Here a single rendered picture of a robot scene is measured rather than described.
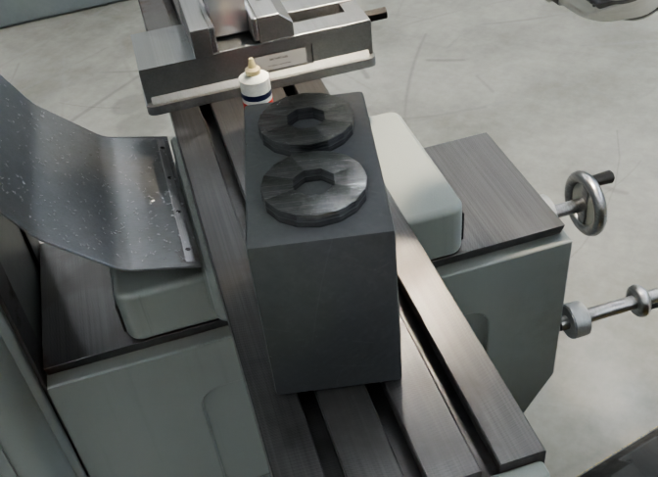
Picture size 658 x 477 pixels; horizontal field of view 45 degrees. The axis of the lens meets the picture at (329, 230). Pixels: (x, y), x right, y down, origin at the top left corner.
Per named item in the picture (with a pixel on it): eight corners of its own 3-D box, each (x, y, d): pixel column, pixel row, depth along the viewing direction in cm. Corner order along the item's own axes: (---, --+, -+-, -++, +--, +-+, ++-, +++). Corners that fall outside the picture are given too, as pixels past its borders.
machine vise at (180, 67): (349, 24, 132) (343, -40, 125) (377, 65, 121) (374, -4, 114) (138, 70, 127) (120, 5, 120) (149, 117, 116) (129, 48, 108)
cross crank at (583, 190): (586, 204, 148) (593, 151, 140) (622, 243, 139) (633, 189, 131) (506, 225, 145) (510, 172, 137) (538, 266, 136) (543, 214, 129)
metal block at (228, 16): (241, 14, 121) (234, -24, 117) (249, 30, 117) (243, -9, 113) (207, 21, 120) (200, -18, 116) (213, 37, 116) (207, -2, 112)
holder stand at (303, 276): (373, 230, 92) (362, 77, 79) (403, 380, 75) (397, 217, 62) (268, 244, 92) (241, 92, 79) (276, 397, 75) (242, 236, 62)
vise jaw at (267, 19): (275, 2, 125) (271, -23, 122) (295, 35, 116) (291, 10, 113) (238, 10, 124) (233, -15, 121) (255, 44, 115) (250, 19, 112)
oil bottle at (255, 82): (273, 119, 112) (261, 47, 105) (280, 133, 109) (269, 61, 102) (245, 124, 112) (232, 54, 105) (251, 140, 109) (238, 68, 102)
